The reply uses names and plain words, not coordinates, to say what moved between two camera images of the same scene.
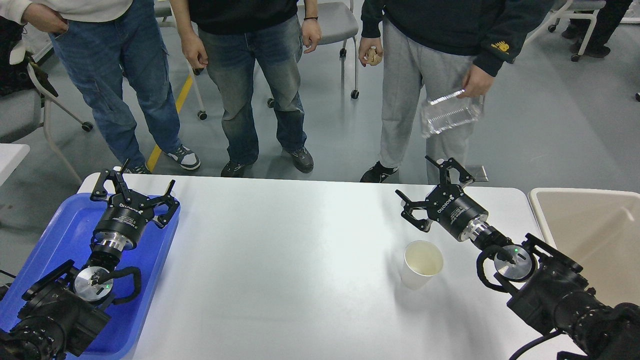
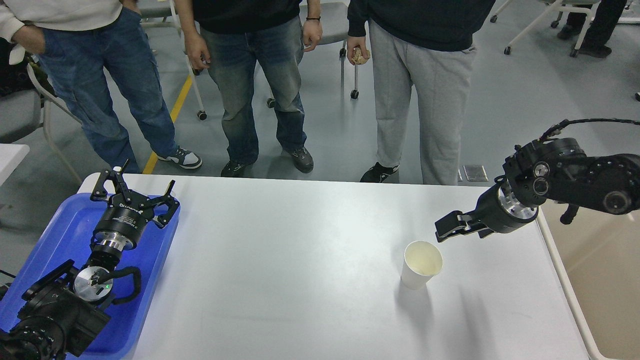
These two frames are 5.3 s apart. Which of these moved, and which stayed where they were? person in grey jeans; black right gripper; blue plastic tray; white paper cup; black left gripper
Moved: black right gripper
Stayed: person in grey jeans; white paper cup; black left gripper; blue plastic tray
